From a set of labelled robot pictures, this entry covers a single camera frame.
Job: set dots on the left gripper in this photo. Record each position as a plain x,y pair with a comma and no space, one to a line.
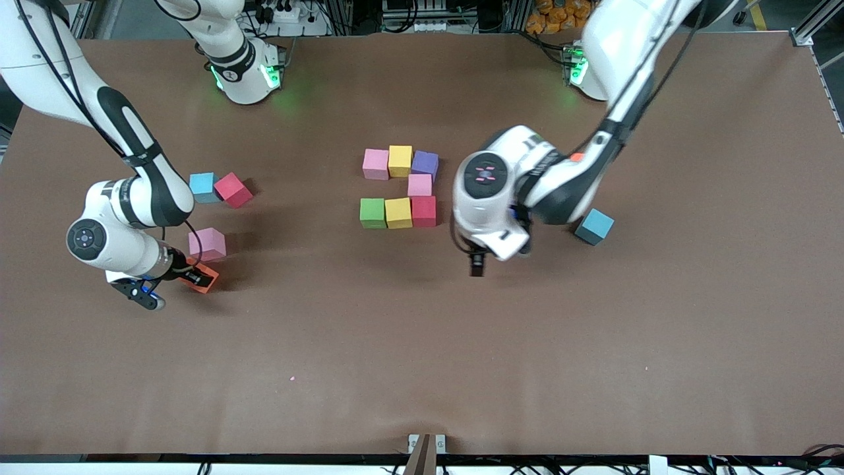
476,260

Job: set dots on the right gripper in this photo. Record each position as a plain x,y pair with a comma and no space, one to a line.
177,264

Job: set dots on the red foam cube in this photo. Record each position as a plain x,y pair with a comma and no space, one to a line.
423,211
233,190

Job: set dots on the yellow foam cube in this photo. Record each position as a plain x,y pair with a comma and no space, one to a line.
398,212
400,161

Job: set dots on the pink foam cube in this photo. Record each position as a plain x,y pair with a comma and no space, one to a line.
419,185
207,243
376,163

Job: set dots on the green foam cube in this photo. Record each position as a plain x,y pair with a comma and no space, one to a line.
372,213

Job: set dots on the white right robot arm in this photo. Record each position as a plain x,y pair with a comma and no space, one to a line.
39,66

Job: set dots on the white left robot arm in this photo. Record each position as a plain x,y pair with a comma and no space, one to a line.
620,39

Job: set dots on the blue foam cube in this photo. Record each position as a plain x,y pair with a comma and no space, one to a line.
202,187
595,226

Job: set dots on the silver equipment rack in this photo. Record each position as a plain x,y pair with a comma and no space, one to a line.
422,13

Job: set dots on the bag of orange fruit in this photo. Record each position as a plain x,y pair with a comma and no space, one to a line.
557,16

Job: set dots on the white power strip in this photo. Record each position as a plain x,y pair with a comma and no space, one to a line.
283,12

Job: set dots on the metal table edge bracket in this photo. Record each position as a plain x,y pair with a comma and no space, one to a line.
426,452

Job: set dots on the aluminium frame profile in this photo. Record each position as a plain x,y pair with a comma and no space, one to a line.
801,36

